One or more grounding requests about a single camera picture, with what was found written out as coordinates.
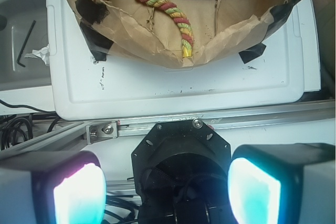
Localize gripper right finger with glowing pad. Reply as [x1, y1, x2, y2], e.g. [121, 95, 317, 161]
[228, 143, 335, 223]

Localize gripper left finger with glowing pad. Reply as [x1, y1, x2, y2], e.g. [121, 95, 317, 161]
[1, 150, 107, 223]

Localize multicolored twisted rope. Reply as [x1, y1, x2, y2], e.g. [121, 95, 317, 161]
[123, 0, 195, 59]

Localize white plastic bin lid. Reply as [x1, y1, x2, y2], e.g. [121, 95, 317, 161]
[46, 0, 321, 120]

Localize crumpled white paper scrap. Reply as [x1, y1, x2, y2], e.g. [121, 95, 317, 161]
[24, 45, 50, 66]

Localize black hex key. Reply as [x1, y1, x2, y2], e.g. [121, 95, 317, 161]
[16, 20, 36, 68]

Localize brown paper bag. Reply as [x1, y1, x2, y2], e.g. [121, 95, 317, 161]
[67, 0, 301, 69]

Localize grey plastic tray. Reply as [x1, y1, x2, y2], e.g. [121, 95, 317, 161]
[1, 0, 51, 91]

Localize aluminium extrusion rail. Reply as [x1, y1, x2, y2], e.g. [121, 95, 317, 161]
[4, 100, 335, 151]

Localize metal corner bracket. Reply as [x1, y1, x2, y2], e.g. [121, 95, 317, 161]
[89, 122, 118, 138]

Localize black cables bundle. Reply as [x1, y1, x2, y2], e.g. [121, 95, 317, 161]
[0, 99, 61, 150]

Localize black octagonal mount plate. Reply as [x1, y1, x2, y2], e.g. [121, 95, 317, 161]
[131, 127, 236, 223]

